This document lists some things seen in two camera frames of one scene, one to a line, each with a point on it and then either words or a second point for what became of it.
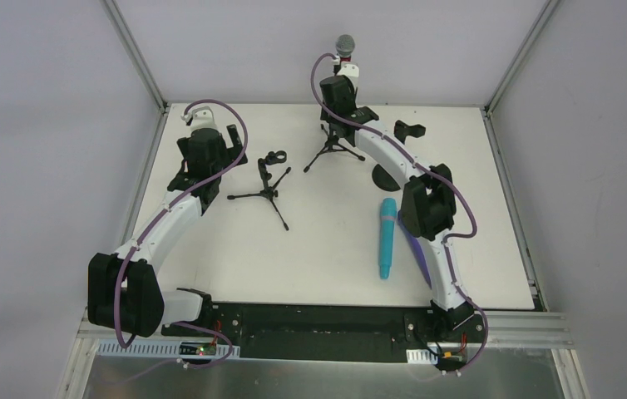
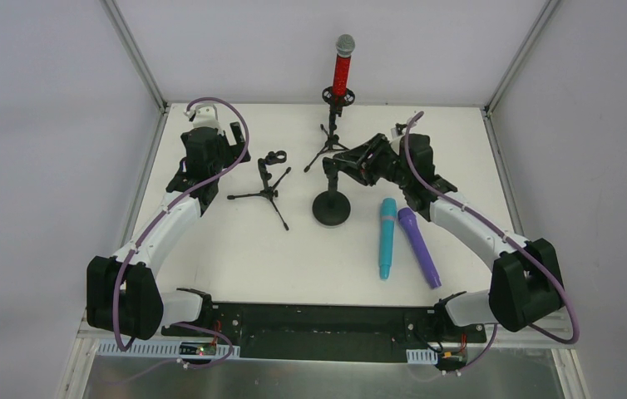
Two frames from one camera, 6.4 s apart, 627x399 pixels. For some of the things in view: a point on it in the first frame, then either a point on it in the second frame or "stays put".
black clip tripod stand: (270, 191) stays put
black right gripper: (358, 117) to (372, 160)
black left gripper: (188, 179) stays put
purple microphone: (417, 248) stays put
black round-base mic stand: (381, 175) to (332, 207)
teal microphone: (387, 229) stays put
